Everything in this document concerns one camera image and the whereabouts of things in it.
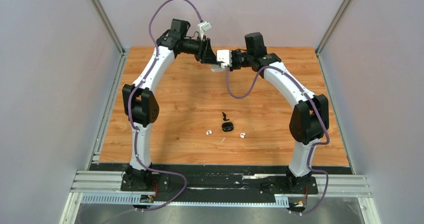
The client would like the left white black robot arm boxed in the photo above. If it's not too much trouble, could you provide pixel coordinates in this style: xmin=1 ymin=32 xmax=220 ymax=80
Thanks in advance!
xmin=121 ymin=19 xmax=217 ymax=191

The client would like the grey slotted cable duct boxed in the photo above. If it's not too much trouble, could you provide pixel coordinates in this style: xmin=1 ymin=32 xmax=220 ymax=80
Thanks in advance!
xmin=81 ymin=194 xmax=290 ymax=207

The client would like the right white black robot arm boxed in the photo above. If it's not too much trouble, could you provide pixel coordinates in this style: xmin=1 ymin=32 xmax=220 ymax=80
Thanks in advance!
xmin=217 ymin=32 xmax=330 ymax=193

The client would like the black earbud case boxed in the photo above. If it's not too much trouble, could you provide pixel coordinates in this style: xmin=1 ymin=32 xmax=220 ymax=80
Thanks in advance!
xmin=221 ymin=122 xmax=234 ymax=132

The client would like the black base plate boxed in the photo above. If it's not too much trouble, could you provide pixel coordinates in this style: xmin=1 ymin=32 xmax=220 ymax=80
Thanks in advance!
xmin=88 ymin=163 xmax=353 ymax=206

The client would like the small black earbud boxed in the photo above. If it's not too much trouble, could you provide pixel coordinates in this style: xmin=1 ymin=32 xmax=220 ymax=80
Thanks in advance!
xmin=222 ymin=112 xmax=230 ymax=122

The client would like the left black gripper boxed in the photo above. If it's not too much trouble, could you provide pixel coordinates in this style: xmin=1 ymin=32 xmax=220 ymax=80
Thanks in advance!
xmin=180 ymin=35 xmax=220 ymax=65

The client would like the aluminium frame rail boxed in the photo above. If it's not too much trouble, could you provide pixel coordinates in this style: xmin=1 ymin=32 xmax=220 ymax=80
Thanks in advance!
xmin=70 ymin=171 xmax=372 ymax=198

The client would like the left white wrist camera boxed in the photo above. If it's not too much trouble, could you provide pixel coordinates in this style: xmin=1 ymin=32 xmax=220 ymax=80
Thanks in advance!
xmin=197 ymin=21 xmax=212 ymax=39

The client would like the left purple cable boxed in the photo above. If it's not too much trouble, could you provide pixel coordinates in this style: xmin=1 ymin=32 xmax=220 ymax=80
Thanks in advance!
xmin=127 ymin=0 xmax=205 ymax=213

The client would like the white earbud charging case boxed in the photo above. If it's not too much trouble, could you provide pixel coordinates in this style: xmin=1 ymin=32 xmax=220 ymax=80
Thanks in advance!
xmin=211 ymin=65 xmax=225 ymax=73

